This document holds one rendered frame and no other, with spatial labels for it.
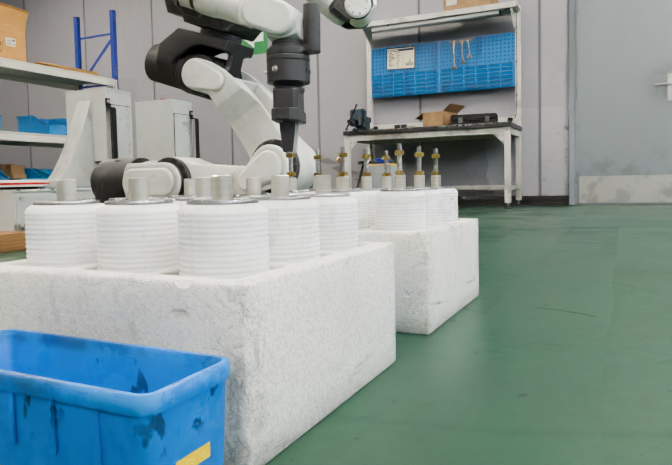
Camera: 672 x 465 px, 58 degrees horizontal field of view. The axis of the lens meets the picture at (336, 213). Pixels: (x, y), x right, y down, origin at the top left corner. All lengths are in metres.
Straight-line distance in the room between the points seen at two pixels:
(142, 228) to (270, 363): 0.21
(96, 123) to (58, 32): 6.29
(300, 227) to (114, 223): 0.21
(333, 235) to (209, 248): 0.25
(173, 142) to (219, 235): 3.27
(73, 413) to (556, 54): 6.02
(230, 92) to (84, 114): 1.98
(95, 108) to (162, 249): 2.88
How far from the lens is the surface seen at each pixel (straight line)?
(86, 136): 3.52
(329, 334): 0.72
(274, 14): 1.24
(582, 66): 6.27
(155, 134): 3.96
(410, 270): 1.07
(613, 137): 6.19
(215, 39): 1.72
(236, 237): 0.61
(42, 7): 10.09
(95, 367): 0.66
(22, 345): 0.74
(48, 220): 0.78
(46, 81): 7.37
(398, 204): 1.10
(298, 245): 0.71
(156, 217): 0.69
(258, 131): 1.63
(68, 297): 0.71
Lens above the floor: 0.27
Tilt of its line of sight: 3 degrees down
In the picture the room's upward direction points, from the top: 1 degrees counter-clockwise
